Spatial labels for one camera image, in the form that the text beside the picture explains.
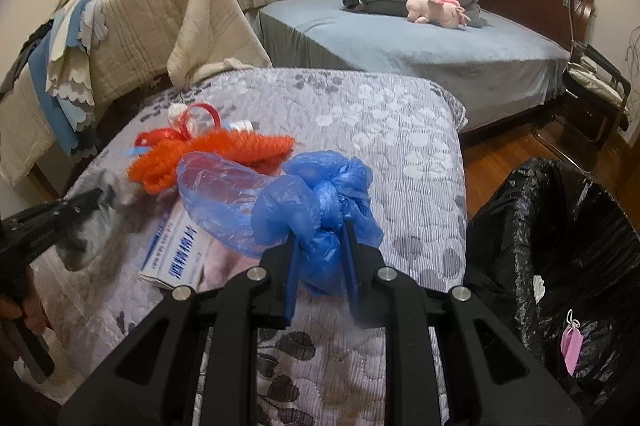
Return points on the pink face mask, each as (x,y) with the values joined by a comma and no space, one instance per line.
(570,341)

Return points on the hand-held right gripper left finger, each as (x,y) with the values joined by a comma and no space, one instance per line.
(291,282)

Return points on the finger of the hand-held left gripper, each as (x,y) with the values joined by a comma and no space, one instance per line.
(80,203)

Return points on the white crumpled tissue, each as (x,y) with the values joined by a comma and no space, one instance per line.
(539,287)

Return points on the red ribbon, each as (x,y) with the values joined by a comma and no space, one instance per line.
(155,138)

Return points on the floral grey quilt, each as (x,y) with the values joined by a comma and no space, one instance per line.
(370,131)

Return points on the person's left hand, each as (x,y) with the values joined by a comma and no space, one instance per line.
(30,311)

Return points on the grey plastic bag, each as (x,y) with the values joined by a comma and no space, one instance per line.
(95,231)

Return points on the black plastic bin bag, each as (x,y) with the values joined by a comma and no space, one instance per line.
(565,236)

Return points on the beige blanket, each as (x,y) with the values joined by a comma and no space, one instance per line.
(150,21)

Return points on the blue white scalloped blanket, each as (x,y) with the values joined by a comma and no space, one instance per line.
(70,61)

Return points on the blue plastic bag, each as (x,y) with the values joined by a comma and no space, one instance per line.
(305,206)

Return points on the pink paper sheet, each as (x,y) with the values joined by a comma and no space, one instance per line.
(225,268)

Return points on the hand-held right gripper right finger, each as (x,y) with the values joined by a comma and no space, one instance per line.
(353,286)

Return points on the white box blue print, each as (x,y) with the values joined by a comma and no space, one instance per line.
(172,251)

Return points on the wooden headboard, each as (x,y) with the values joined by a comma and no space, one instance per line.
(540,1)

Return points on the metal frame chair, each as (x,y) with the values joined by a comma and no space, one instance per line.
(592,86)

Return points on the blue bed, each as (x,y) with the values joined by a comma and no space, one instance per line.
(400,51)

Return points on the pink plush toy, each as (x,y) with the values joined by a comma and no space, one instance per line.
(435,10)

